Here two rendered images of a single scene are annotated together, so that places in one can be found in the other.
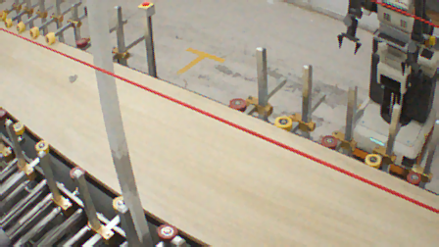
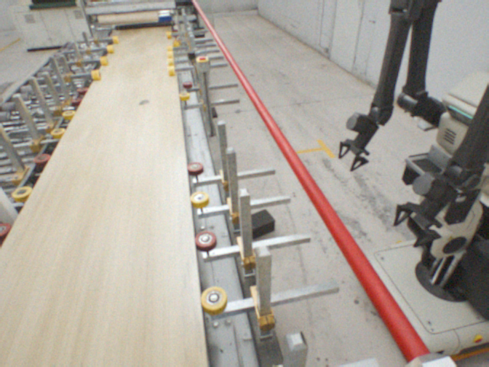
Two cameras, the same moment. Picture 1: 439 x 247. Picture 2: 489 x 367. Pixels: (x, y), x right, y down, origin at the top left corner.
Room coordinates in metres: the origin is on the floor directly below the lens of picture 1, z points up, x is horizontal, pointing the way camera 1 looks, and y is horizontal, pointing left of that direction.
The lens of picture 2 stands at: (1.30, -1.11, 1.75)
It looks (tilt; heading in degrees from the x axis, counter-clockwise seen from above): 37 degrees down; 41
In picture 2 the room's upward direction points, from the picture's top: 3 degrees counter-clockwise
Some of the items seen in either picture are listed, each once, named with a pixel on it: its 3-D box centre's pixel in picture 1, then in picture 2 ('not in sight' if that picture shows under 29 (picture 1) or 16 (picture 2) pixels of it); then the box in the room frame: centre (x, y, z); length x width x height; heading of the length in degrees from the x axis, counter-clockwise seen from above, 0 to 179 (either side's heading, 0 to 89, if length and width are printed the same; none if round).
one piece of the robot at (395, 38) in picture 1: (393, 44); (439, 181); (2.51, -1.07, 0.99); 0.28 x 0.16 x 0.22; 50
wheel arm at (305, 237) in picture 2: (345, 134); (257, 247); (1.95, -0.60, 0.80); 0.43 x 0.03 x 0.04; 140
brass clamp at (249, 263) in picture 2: (344, 141); (246, 253); (1.90, -0.58, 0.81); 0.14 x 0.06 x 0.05; 50
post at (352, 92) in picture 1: (349, 127); (247, 241); (1.89, -0.60, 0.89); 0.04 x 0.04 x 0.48; 50
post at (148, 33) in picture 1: (150, 47); (208, 105); (2.68, 0.35, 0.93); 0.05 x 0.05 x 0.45; 50
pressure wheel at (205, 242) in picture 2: (328, 149); (207, 247); (1.80, -0.47, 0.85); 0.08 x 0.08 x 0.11
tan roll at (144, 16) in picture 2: not in sight; (143, 17); (4.25, 3.10, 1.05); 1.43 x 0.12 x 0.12; 140
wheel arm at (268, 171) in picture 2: (262, 100); (235, 177); (2.27, -0.21, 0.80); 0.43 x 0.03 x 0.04; 140
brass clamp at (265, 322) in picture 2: (384, 155); (262, 307); (1.74, -0.77, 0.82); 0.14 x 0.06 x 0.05; 50
